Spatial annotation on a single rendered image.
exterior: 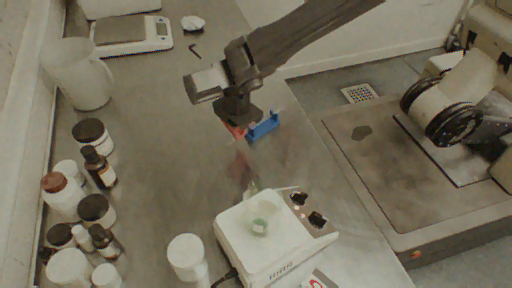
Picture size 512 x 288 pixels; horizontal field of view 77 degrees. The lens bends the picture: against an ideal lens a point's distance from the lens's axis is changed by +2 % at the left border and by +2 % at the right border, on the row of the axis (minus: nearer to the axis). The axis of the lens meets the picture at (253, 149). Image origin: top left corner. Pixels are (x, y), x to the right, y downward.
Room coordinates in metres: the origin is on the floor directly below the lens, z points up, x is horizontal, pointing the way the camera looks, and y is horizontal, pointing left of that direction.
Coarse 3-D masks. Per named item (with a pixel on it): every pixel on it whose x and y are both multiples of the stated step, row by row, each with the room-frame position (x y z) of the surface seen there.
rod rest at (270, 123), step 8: (272, 112) 0.60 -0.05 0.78; (264, 120) 0.59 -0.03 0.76; (272, 120) 0.59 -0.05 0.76; (280, 120) 0.59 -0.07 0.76; (248, 128) 0.54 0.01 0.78; (256, 128) 0.56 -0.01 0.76; (264, 128) 0.56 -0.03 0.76; (272, 128) 0.57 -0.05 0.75; (248, 136) 0.54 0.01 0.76; (256, 136) 0.53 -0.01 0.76
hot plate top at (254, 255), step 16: (240, 208) 0.29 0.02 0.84; (224, 224) 0.26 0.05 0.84; (240, 224) 0.26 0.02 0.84; (288, 224) 0.26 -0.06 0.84; (240, 240) 0.23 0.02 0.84; (256, 240) 0.23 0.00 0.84; (272, 240) 0.23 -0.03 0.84; (288, 240) 0.23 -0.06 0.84; (304, 240) 0.23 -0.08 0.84; (240, 256) 0.20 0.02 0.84; (256, 256) 0.20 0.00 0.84; (272, 256) 0.20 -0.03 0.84; (256, 272) 0.18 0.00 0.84
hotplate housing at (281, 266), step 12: (216, 228) 0.26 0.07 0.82; (312, 240) 0.24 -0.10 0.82; (324, 240) 0.25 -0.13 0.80; (228, 252) 0.22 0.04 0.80; (300, 252) 0.22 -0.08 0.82; (312, 252) 0.23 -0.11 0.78; (240, 264) 0.20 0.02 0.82; (276, 264) 0.20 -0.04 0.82; (288, 264) 0.20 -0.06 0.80; (228, 276) 0.19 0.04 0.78; (240, 276) 0.19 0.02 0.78; (252, 276) 0.18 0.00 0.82; (264, 276) 0.18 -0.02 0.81; (276, 276) 0.19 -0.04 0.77
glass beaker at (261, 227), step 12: (252, 180) 0.29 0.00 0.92; (264, 180) 0.29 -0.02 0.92; (252, 192) 0.28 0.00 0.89; (264, 192) 0.29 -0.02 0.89; (276, 192) 0.28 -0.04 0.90; (276, 204) 0.28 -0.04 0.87; (252, 216) 0.24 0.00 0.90; (264, 216) 0.23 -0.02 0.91; (276, 216) 0.24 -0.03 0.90; (252, 228) 0.24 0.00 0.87; (264, 228) 0.23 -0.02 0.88; (276, 228) 0.24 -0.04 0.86
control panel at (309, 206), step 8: (288, 192) 0.34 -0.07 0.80; (288, 200) 0.32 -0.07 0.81; (304, 208) 0.31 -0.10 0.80; (312, 208) 0.32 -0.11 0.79; (296, 216) 0.28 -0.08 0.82; (304, 224) 0.27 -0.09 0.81; (328, 224) 0.28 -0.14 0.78; (312, 232) 0.25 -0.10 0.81; (320, 232) 0.26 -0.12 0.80; (328, 232) 0.26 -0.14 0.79
